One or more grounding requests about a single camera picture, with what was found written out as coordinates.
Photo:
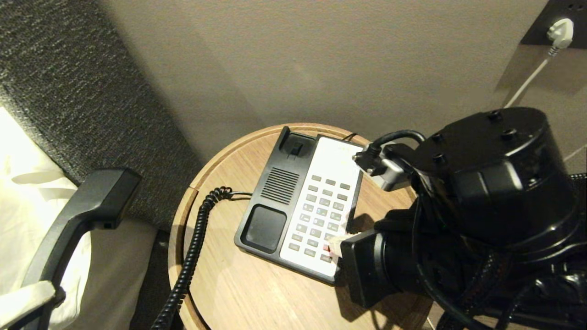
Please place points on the grey fabric headboard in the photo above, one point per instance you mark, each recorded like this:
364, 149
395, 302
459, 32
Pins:
69, 82

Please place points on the white power plug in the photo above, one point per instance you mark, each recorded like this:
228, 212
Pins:
562, 32

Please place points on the white bedding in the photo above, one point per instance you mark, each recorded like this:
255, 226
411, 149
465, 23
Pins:
27, 201

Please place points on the round wooden side table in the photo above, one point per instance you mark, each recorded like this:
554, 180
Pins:
257, 298

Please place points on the black wall socket plate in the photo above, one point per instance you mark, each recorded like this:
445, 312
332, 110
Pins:
545, 18

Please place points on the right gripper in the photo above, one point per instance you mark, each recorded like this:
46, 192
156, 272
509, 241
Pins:
367, 270

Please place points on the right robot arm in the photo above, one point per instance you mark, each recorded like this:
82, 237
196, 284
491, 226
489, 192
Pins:
500, 183

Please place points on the black and white phone base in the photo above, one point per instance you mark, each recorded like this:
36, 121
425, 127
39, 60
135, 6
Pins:
330, 169

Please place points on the thin black phone line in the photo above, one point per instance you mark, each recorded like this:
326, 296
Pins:
350, 136

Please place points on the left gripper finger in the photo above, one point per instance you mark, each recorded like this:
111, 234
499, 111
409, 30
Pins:
25, 298

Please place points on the black phone handset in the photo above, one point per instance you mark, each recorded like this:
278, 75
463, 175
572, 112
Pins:
98, 197

